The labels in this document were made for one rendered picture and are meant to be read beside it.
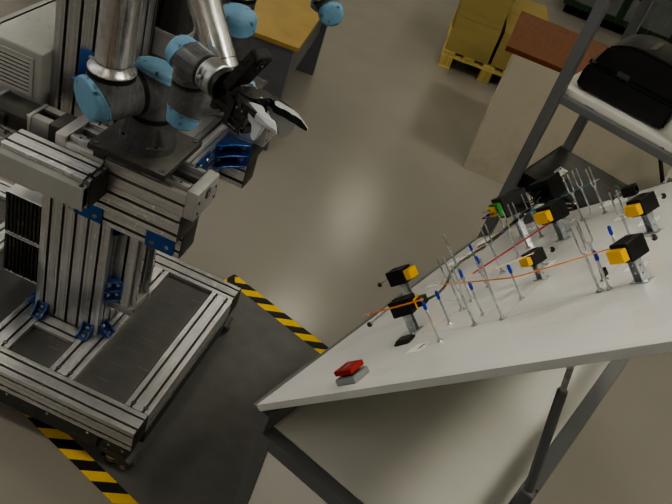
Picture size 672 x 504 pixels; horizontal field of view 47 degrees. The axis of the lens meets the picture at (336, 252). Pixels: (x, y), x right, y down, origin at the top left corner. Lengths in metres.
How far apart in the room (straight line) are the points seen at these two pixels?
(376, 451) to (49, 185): 1.08
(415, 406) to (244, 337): 1.30
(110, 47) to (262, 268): 1.96
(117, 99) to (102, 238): 0.76
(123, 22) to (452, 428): 1.31
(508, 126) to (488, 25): 1.56
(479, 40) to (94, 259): 4.33
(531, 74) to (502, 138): 0.44
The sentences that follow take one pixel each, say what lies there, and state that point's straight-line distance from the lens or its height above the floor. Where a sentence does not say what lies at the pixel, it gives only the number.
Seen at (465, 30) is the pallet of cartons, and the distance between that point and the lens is 6.35.
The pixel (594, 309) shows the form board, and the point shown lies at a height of 1.48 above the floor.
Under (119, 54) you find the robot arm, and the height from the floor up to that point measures 1.46.
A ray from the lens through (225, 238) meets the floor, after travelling 3.77.
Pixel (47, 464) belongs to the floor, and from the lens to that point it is 2.81.
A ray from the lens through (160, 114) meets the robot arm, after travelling 2.04.
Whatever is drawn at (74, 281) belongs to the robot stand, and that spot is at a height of 0.43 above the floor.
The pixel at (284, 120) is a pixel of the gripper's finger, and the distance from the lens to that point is 1.58.
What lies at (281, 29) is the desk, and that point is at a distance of 4.35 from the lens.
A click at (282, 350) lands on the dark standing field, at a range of 3.29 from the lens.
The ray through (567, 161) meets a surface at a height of 1.13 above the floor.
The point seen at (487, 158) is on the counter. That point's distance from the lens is 5.03.
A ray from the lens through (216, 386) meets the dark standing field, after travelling 3.09.
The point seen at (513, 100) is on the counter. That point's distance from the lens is 4.86.
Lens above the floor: 2.30
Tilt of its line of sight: 36 degrees down
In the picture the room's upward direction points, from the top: 20 degrees clockwise
